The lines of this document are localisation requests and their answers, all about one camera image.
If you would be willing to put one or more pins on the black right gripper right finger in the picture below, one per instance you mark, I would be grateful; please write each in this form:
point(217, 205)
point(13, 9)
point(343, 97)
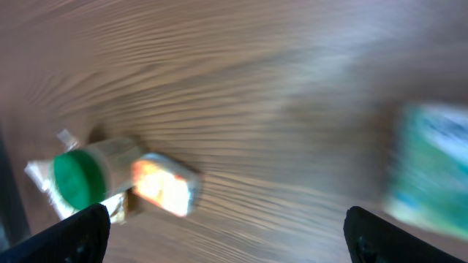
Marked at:
point(371, 239)

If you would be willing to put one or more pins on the teal tissue pack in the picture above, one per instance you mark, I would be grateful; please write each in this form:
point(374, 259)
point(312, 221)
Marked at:
point(428, 185)

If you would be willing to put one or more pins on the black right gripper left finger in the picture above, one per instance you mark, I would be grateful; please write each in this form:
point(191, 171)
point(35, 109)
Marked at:
point(81, 238)

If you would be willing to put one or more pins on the orange tissue pack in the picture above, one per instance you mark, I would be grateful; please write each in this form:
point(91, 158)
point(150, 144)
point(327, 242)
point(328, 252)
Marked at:
point(166, 183)

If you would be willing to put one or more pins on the clear brown snack bag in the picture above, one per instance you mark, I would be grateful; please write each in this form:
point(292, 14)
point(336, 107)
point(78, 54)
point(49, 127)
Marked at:
point(41, 173)

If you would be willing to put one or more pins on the green lid jar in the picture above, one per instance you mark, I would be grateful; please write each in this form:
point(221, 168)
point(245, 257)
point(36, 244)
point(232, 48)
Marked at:
point(97, 171)

